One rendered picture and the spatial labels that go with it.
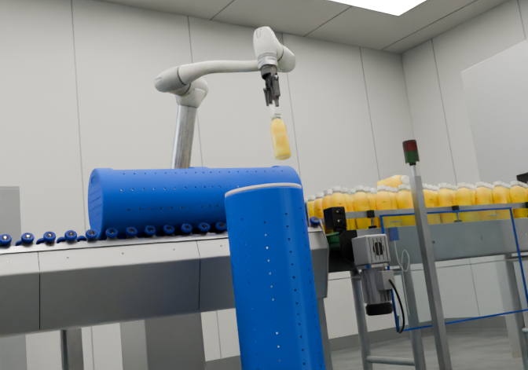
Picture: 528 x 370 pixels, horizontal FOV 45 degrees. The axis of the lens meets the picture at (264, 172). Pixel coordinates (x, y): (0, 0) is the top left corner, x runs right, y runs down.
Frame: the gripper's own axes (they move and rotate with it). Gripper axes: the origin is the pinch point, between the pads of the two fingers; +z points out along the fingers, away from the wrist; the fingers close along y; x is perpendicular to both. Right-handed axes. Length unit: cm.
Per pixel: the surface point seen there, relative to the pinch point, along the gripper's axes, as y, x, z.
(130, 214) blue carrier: -3, -66, 46
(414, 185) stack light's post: 14, 54, 40
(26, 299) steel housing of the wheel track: -6, -103, 75
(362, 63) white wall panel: -327, 282, -235
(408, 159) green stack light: 16, 53, 29
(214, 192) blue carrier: -2.7, -31.1, 37.3
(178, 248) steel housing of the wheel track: -6, -47, 59
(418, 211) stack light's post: 12, 55, 52
